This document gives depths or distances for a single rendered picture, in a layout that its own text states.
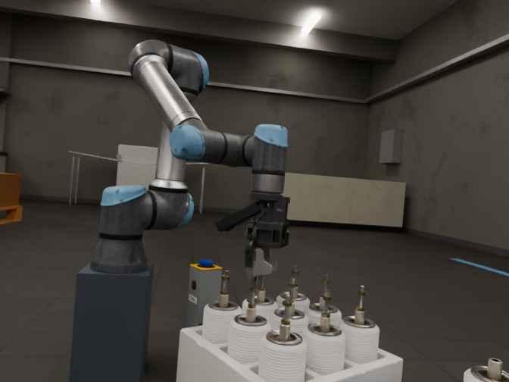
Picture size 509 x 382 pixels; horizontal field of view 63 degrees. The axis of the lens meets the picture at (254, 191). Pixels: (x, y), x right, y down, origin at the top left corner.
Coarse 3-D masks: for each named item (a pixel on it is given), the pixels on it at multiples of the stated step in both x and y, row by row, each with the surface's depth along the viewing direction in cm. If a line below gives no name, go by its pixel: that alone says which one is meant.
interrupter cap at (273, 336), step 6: (276, 330) 88; (270, 336) 85; (276, 336) 86; (294, 336) 86; (300, 336) 86; (276, 342) 82; (282, 342) 82; (288, 342) 82; (294, 342) 83; (300, 342) 83
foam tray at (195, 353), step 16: (192, 336) 101; (192, 352) 100; (208, 352) 94; (224, 352) 93; (384, 352) 100; (192, 368) 99; (208, 368) 93; (224, 368) 88; (240, 368) 85; (256, 368) 87; (352, 368) 90; (368, 368) 90; (384, 368) 93; (400, 368) 97
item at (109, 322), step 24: (96, 288) 107; (120, 288) 108; (144, 288) 109; (96, 312) 107; (120, 312) 108; (144, 312) 109; (72, 336) 106; (96, 336) 107; (120, 336) 108; (144, 336) 110; (72, 360) 106; (96, 360) 107; (120, 360) 108; (144, 360) 117
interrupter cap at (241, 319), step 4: (236, 316) 95; (240, 316) 96; (244, 316) 96; (256, 316) 97; (260, 316) 97; (236, 320) 93; (240, 320) 93; (244, 320) 94; (256, 320) 95; (260, 320) 95; (264, 320) 95; (244, 324) 91; (248, 324) 91; (252, 324) 91; (256, 324) 91; (260, 324) 91; (264, 324) 92
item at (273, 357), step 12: (264, 336) 86; (264, 348) 82; (276, 348) 81; (288, 348) 81; (300, 348) 82; (264, 360) 82; (276, 360) 80; (288, 360) 80; (300, 360) 81; (264, 372) 82; (276, 372) 80; (288, 372) 80; (300, 372) 82
